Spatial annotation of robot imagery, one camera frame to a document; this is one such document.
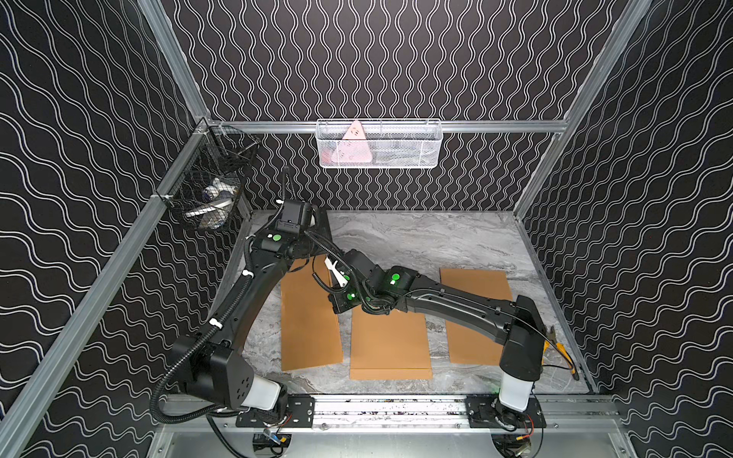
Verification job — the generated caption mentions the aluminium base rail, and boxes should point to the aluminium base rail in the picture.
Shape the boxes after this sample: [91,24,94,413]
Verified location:
[162,393,622,433]

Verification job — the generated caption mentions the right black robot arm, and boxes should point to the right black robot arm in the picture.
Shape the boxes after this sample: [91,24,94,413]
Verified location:
[317,249,547,412]

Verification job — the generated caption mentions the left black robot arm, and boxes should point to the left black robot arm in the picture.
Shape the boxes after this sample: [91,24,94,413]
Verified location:
[149,168,331,424]

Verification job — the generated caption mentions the black wire mesh basket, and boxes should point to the black wire mesh basket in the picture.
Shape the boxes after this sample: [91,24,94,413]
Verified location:
[164,125,263,233]

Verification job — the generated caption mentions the white wire mesh basket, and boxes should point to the white wire mesh basket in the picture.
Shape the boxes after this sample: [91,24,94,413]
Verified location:
[315,118,444,169]

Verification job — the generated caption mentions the black plastic tool case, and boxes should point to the black plastic tool case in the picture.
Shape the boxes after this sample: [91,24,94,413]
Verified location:
[309,207,332,242]

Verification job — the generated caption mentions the white object in black basket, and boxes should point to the white object in black basket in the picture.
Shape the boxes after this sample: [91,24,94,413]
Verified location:
[184,177,239,230]

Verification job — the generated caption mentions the pink triangular board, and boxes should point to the pink triangular board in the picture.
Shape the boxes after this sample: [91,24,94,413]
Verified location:
[328,120,373,167]

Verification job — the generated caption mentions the brown file bag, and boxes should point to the brown file bag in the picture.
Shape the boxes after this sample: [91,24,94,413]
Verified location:
[350,309,433,381]
[280,255,344,372]
[440,268,513,366]

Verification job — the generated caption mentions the yellow handled pliers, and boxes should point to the yellow handled pliers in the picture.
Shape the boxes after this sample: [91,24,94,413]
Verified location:
[542,326,580,381]

